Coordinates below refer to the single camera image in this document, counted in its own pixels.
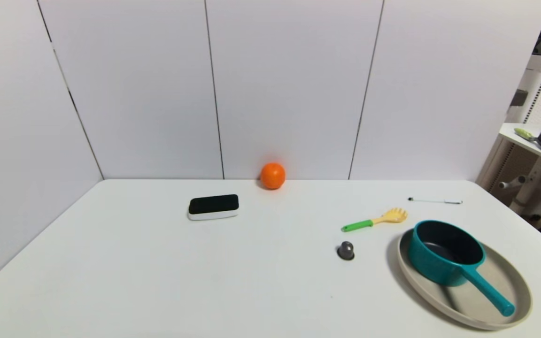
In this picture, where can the teal toy saucepan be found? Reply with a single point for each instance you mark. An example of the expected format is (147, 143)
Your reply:
(435, 270)

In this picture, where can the beige brown round plate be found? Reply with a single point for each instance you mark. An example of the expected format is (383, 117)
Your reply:
(510, 277)

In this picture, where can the orange fruit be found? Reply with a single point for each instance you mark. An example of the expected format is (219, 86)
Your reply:
(273, 176)

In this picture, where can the black and white eraser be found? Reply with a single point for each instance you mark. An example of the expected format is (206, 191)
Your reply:
(213, 205)

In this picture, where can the small grey capsule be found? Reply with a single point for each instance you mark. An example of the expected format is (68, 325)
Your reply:
(345, 251)

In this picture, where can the thin white pen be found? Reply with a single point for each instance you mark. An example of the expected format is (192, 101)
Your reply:
(435, 201)

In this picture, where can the dark grey small box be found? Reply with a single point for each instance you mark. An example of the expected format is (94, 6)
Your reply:
(519, 97)

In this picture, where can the white side table top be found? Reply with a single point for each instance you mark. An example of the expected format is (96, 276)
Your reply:
(533, 146)

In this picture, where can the perforated white panel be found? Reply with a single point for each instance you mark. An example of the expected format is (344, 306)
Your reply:
(536, 110)

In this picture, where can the grey pedestal knob bar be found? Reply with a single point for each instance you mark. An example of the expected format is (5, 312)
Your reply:
(514, 180)

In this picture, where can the white side table pedestal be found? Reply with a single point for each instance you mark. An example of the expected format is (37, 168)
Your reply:
(540, 183)

